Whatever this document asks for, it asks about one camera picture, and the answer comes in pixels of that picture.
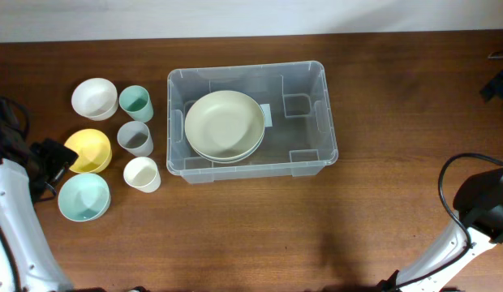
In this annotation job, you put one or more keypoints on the clear plastic storage bin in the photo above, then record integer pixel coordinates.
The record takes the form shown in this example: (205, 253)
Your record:
(301, 141)

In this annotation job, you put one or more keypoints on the white label in bin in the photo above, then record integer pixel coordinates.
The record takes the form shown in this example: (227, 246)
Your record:
(268, 122)

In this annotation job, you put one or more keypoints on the mint green small bowl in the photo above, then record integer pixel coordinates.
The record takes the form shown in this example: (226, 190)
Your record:
(84, 197)

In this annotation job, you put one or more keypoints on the mint green cup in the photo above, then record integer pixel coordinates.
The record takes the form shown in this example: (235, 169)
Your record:
(135, 101)

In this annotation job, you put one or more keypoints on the dark blue large bowl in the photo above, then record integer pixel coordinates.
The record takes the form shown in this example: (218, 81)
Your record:
(225, 148)

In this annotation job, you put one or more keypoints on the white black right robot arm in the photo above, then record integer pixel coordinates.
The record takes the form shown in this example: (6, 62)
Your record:
(476, 226)

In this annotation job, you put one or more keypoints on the grey cup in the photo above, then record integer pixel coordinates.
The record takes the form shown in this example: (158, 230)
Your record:
(135, 137)

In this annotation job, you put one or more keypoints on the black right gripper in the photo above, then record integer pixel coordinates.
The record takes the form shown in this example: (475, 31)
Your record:
(500, 85)

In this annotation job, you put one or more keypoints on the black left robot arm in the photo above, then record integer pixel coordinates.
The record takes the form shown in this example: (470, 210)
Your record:
(27, 171)

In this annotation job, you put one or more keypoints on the yellow small bowl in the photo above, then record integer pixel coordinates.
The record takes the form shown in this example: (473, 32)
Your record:
(93, 149)

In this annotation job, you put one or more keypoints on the beige large bowl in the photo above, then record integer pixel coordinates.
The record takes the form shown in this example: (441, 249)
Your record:
(230, 160)
(224, 112)

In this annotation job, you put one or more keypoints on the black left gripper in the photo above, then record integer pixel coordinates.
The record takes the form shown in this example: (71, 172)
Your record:
(58, 156)

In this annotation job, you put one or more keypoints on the cream white cup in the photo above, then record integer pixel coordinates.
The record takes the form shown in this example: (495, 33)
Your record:
(142, 174)

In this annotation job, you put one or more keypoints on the white small bowl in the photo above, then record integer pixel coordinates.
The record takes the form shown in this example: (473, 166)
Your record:
(95, 99)

